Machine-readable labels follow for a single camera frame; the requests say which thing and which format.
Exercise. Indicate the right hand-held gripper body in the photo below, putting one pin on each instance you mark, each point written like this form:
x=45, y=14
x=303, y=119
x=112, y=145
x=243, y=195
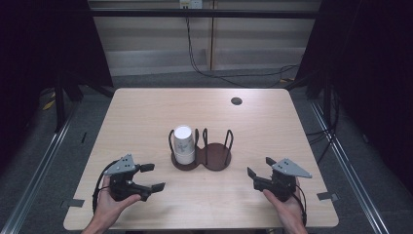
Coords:
x=287, y=169

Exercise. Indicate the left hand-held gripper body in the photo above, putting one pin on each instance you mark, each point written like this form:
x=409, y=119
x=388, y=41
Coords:
x=121, y=166

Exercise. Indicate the dark brown double cup holder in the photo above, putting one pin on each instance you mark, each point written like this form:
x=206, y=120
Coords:
x=214, y=157

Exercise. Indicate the white paper cup floral print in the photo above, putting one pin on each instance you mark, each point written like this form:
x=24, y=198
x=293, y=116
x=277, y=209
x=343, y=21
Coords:
x=182, y=136

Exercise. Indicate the person's left hand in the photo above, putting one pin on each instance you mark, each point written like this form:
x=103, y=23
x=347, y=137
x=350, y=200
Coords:
x=108, y=203

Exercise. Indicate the person's right hand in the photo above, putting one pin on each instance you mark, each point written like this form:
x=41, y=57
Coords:
x=289, y=209

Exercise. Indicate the grey tape strip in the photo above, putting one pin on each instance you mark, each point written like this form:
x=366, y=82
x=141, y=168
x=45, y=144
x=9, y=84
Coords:
x=73, y=203
x=327, y=196

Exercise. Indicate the round black table grommet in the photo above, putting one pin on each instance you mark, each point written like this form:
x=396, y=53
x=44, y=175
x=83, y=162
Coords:
x=236, y=101

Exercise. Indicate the black metal stand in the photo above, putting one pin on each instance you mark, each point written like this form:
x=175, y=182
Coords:
x=59, y=107
x=327, y=97

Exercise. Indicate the black curtain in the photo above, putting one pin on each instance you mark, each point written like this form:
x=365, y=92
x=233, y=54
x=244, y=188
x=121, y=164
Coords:
x=373, y=65
x=39, y=48

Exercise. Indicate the silver floor rail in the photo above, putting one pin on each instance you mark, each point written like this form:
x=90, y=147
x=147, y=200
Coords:
x=347, y=169
x=42, y=162

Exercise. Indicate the white wall outlet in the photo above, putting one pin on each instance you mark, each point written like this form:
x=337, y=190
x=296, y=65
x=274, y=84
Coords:
x=191, y=3

